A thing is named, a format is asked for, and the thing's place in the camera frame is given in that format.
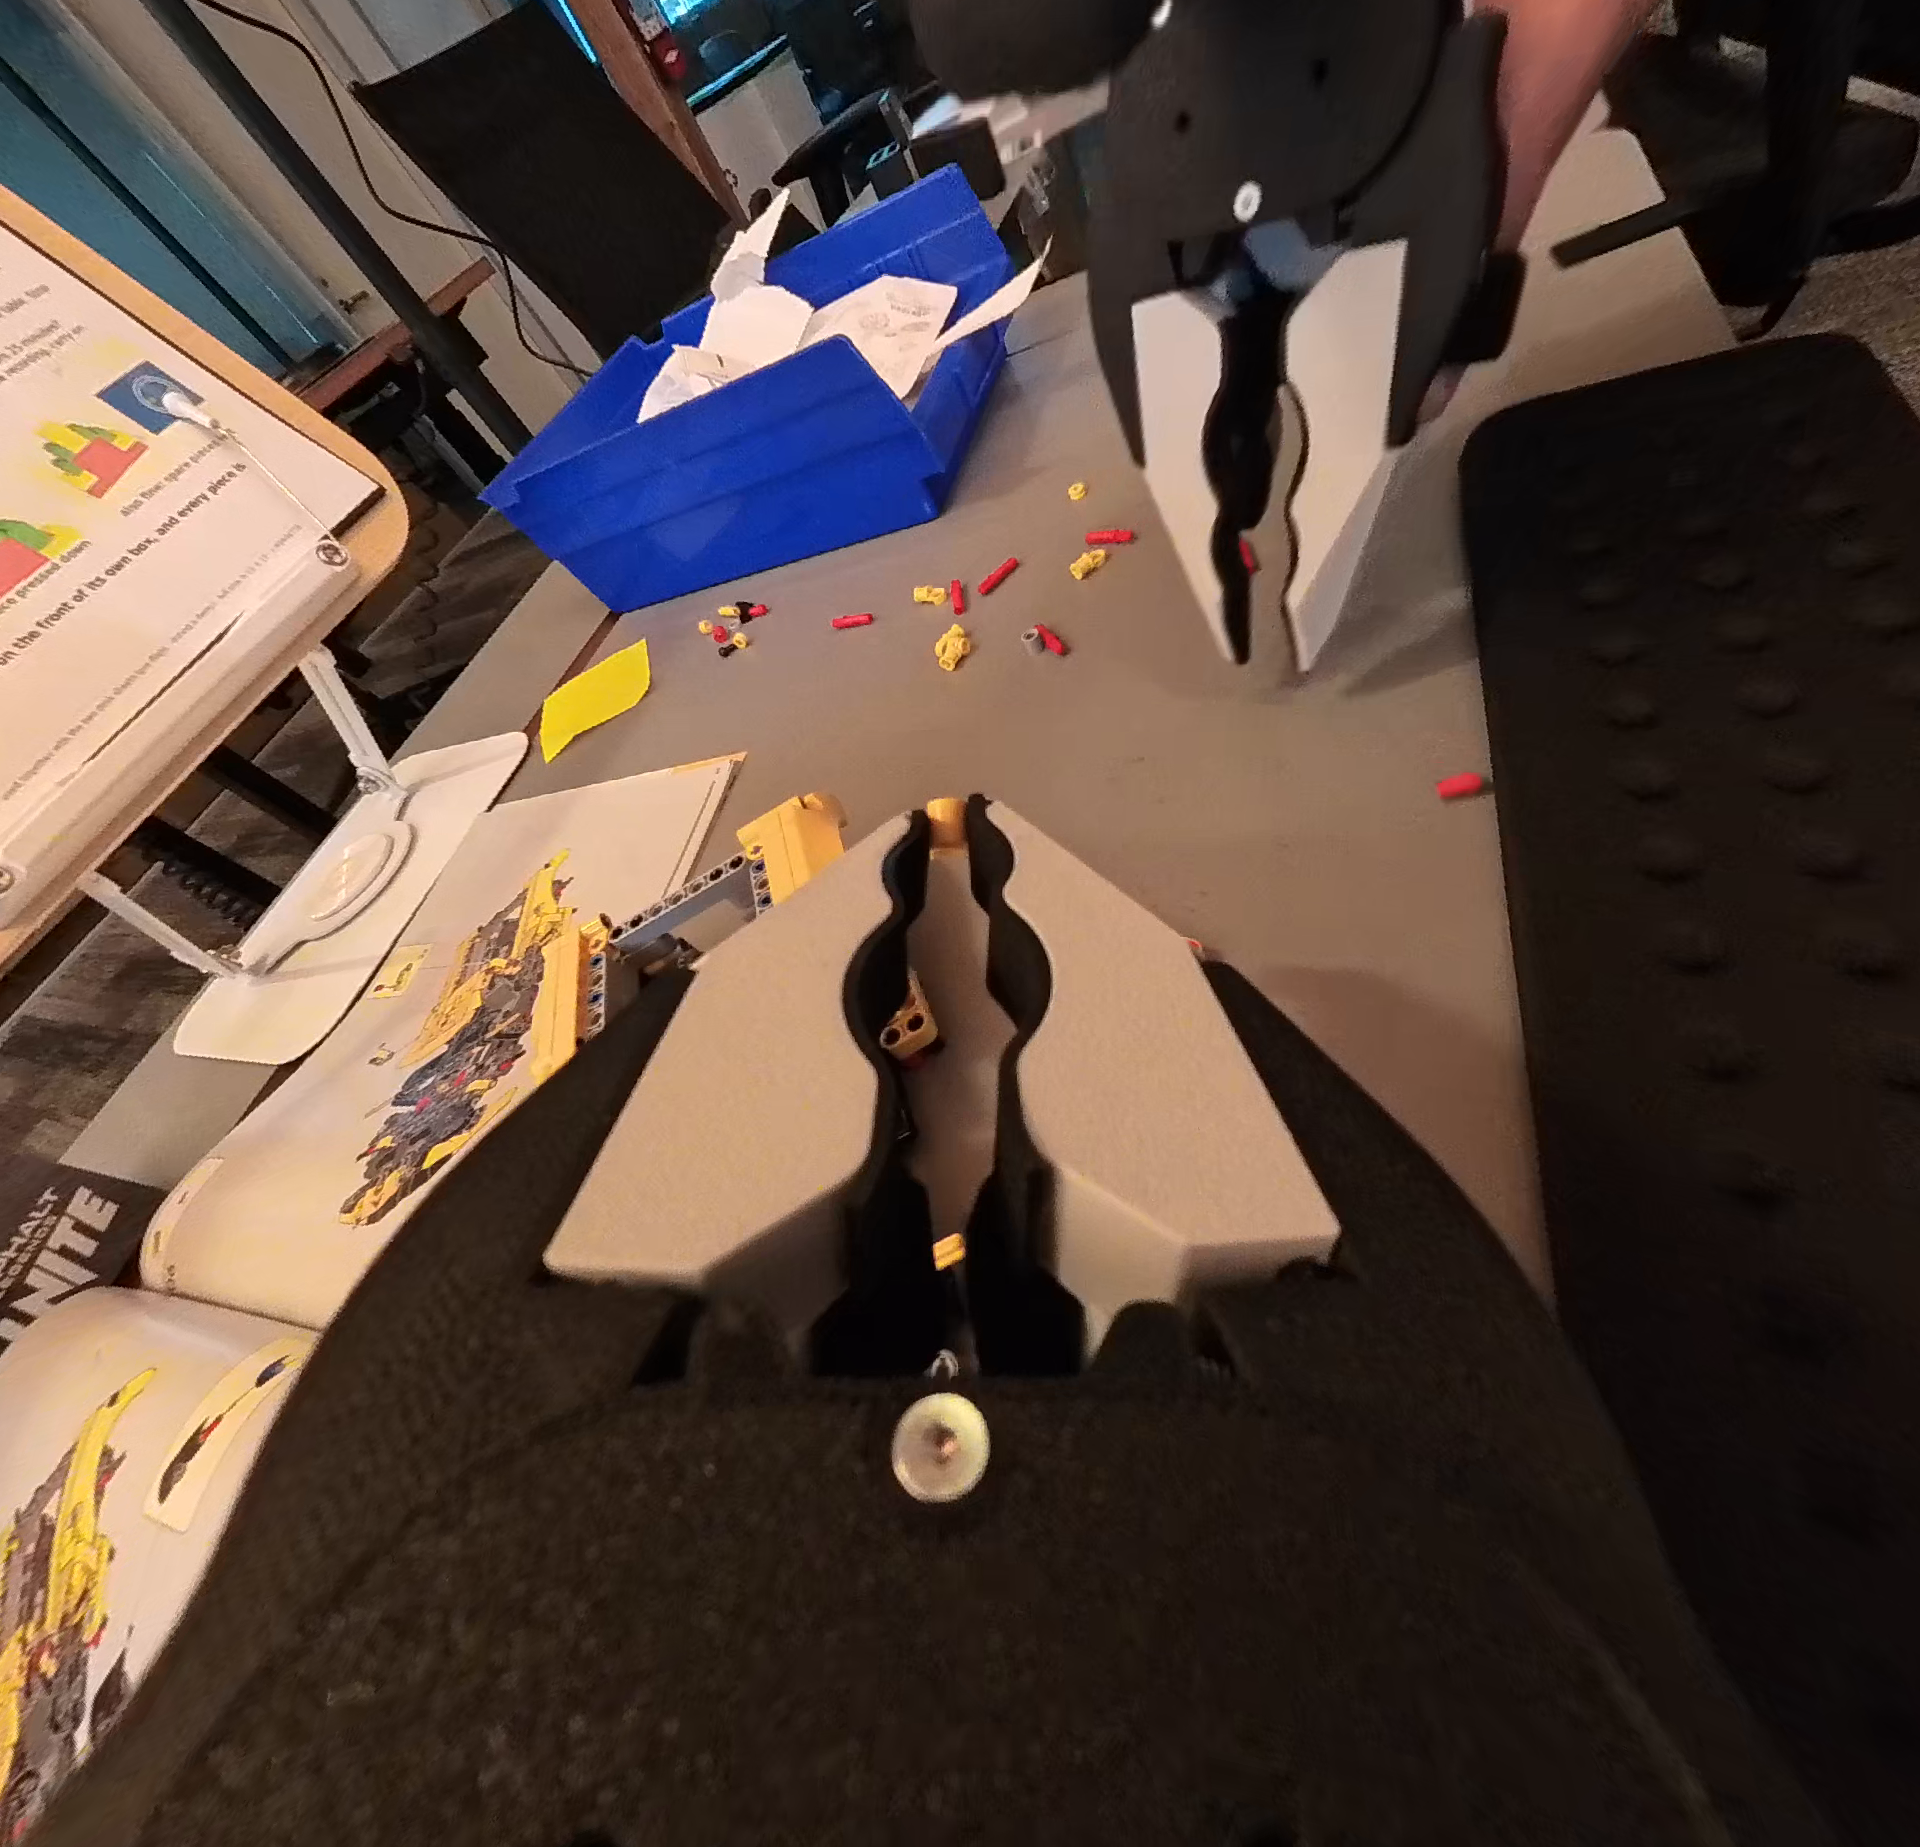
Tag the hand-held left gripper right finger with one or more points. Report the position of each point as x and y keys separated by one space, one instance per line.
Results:
x=1172 y=1128

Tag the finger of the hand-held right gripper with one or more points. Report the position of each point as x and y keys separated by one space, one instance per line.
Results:
x=1172 y=408
x=1352 y=408

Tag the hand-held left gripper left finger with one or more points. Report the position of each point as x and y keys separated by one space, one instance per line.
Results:
x=720 y=1128

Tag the yellow toy brick car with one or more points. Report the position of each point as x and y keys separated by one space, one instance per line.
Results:
x=787 y=833

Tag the person's right forearm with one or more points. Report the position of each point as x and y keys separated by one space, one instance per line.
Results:
x=1560 y=47

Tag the grey desk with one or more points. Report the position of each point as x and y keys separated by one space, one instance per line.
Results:
x=1200 y=767

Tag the open instruction booklet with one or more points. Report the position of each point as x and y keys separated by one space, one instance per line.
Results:
x=630 y=828

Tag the scattered small brick pieces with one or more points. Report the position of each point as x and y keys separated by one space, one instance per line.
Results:
x=953 y=648

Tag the crumpled white paper bags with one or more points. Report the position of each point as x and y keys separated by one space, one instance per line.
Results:
x=750 y=333

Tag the yellow paper note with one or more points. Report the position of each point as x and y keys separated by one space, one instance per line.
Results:
x=592 y=699

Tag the blue storage bin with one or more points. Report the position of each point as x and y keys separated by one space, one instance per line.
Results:
x=720 y=483

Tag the black perforated mat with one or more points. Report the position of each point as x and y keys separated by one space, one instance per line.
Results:
x=1725 y=978

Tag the brown wooden pillar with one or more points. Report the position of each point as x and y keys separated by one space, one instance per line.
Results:
x=630 y=47

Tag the toy car set box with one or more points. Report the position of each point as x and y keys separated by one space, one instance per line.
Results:
x=60 y=1233

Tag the black metal pole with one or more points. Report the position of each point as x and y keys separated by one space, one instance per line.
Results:
x=272 y=152

